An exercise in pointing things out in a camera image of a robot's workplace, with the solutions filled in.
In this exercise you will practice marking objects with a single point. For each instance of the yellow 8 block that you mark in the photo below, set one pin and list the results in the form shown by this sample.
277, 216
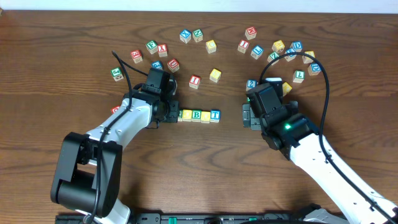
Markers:
308, 57

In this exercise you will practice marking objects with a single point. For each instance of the red U block upper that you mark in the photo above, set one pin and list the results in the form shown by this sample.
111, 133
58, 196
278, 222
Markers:
173, 65

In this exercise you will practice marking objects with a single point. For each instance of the yellow O block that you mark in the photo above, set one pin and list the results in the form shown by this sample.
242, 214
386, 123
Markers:
187, 115

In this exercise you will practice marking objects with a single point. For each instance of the red i block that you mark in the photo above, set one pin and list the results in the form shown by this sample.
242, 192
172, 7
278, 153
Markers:
194, 82
243, 46

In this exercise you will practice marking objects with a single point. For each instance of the green J block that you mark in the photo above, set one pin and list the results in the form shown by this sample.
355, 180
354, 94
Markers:
117, 74

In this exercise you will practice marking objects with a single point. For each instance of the blue 2 block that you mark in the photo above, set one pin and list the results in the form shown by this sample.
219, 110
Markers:
250, 84

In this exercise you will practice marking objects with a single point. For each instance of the green R block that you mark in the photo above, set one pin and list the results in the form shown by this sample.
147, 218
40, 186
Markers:
180, 114

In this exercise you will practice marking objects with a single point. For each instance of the green Z block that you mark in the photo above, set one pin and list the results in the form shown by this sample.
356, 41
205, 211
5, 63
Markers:
272, 56

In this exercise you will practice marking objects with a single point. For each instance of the blue 5 block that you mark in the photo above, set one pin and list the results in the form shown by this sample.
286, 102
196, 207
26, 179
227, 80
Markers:
290, 54

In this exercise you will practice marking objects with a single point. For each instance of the yellow K block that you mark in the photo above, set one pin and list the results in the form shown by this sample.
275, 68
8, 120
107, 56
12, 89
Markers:
286, 88

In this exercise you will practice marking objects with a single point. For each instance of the blue T block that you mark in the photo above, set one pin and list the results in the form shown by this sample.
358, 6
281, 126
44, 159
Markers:
215, 116

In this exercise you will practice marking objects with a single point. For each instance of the green 7 block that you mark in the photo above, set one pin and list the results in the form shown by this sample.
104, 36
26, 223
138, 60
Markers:
298, 76

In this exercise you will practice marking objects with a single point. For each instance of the blue P block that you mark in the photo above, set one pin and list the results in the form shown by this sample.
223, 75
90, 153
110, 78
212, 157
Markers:
157, 65

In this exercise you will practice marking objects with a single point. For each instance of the green N block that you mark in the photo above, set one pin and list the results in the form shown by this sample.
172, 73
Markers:
197, 35

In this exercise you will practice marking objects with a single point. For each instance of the green B block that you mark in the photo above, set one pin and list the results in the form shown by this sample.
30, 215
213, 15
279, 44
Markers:
196, 116

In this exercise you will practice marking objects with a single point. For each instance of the red I block upper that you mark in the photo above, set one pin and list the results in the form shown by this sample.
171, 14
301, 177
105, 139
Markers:
243, 46

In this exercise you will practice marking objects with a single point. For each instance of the blue D block far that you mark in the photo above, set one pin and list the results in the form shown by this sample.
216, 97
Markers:
297, 46

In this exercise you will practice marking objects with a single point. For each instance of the blue D block right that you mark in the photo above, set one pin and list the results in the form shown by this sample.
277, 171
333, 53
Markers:
314, 69

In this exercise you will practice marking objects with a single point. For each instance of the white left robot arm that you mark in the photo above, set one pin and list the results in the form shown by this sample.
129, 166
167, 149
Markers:
87, 177

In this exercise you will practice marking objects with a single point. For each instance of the green F block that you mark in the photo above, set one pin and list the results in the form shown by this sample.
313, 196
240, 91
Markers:
152, 46

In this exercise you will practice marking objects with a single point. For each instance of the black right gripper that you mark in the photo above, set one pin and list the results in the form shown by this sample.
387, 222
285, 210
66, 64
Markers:
247, 116

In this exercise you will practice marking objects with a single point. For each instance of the red U block lower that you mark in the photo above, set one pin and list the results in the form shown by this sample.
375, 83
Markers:
113, 110

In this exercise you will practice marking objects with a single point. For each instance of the blue L block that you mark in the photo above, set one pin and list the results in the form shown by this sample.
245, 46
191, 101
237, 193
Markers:
257, 51

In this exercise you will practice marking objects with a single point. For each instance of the red u block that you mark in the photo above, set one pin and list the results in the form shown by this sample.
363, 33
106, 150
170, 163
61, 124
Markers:
173, 65
113, 110

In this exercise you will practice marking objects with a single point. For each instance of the red block far left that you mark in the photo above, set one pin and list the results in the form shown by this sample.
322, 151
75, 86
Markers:
136, 56

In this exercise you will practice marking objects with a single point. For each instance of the blue d block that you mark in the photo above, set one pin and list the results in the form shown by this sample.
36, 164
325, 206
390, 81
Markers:
297, 46
314, 69

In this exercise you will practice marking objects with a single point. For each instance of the red I block lower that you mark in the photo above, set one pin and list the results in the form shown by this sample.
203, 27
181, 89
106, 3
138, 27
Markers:
194, 82

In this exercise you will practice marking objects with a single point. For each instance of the red Y block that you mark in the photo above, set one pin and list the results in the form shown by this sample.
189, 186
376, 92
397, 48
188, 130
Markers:
162, 50

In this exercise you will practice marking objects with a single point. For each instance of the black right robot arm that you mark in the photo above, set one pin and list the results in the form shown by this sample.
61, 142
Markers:
300, 141

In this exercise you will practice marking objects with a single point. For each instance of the yellow block with ball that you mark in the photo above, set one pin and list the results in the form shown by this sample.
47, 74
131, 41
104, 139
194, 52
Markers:
278, 46

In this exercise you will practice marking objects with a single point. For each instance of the blue X block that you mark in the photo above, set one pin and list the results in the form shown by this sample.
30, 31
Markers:
185, 36

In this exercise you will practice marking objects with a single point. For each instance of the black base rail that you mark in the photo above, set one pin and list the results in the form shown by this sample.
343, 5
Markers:
316, 216

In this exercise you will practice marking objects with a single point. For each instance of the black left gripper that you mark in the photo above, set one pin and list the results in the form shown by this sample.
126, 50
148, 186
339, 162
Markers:
172, 112

